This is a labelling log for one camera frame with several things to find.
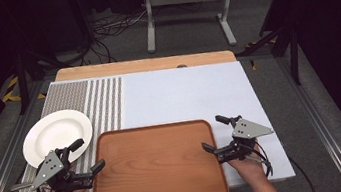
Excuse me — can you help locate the dark metal stand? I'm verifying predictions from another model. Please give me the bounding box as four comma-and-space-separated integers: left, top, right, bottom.
10, 45, 72, 116
233, 22, 306, 94

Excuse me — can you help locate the light wooden table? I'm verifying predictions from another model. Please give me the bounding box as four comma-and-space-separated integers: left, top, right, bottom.
53, 44, 238, 88

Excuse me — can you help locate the white round plate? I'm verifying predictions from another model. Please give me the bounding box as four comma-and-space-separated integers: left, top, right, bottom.
17, 105, 98, 171

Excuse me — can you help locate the bundle of black floor cables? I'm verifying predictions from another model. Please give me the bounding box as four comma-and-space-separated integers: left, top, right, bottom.
73, 7, 155, 68

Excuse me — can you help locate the white mat with grey stripes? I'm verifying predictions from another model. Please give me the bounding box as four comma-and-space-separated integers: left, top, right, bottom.
0, 50, 297, 192

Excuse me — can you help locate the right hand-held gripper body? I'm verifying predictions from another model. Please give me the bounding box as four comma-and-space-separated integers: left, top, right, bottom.
210, 112, 278, 165

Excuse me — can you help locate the yellow and black floor tape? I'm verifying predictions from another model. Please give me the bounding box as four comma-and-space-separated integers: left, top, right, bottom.
0, 72, 48, 104
244, 38, 282, 73

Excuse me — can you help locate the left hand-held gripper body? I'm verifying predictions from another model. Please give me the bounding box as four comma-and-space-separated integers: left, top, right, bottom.
5, 143, 96, 192

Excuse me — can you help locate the person's right hand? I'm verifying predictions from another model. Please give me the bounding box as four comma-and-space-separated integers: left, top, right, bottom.
226, 150, 267, 187

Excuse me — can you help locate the brown wooden tray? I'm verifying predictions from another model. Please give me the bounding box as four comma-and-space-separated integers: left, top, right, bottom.
81, 115, 230, 192

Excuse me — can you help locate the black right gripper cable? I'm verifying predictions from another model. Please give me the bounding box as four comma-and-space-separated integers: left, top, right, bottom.
244, 131, 317, 192

